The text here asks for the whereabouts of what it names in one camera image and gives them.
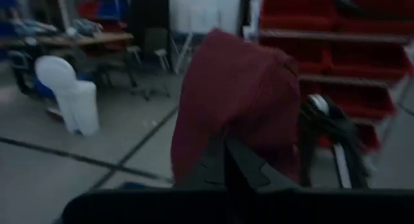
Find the maroon garment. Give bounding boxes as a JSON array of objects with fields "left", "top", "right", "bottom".
[{"left": 170, "top": 28, "right": 303, "bottom": 186}]

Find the wooden desk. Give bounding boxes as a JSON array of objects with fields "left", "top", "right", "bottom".
[{"left": 0, "top": 32, "right": 135, "bottom": 54}]

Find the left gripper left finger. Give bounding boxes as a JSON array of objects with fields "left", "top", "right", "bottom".
[{"left": 175, "top": 137, "right": 228, "bottom": 190}]

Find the white plastic chair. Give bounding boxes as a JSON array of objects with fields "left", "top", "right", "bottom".
[{"left": 34, "top": 54, "right": 101, "bottom": 137}]

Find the white panel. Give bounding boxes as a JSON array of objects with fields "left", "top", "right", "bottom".
[{"left": 168, "top": 0, "right": 242, "bottom": 36}]

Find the black cabinet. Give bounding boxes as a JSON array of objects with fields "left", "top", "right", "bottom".
[{"left": 129, "top": 0, "right": 171, "bottom": 57}]

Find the white stool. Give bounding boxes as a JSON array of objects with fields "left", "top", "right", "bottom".
[{"left": 153, "top": 48, "right": 171, "bottom": 73}]

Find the red storage bin shelf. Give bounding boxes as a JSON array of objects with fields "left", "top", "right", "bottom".
[{"left": 258, "top": 0, "right": 414, "bottom": 154}]

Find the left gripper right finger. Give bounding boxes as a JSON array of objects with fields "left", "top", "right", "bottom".
[{"left": 226, "top": 137, "right": 300, "bottom": 190}]

